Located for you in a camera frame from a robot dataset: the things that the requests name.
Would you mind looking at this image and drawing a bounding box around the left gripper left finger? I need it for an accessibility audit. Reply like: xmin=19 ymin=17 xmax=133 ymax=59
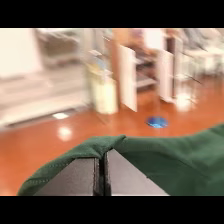
xmin=33 ymin=157 xmax=101 ymax=196

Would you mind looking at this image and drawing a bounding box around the dark green T-shirt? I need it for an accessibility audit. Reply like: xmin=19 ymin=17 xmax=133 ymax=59
xmin=17 ymin=123 xmax=224 ymax=196

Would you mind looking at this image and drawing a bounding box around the blue round object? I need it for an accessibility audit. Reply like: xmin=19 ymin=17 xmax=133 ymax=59
xmin=145 ymin=115 xmax=169 ymax=129

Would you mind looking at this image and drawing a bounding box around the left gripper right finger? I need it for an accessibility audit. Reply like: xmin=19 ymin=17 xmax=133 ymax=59
xmin=103 ymin=148 xmax=170 ymax=196

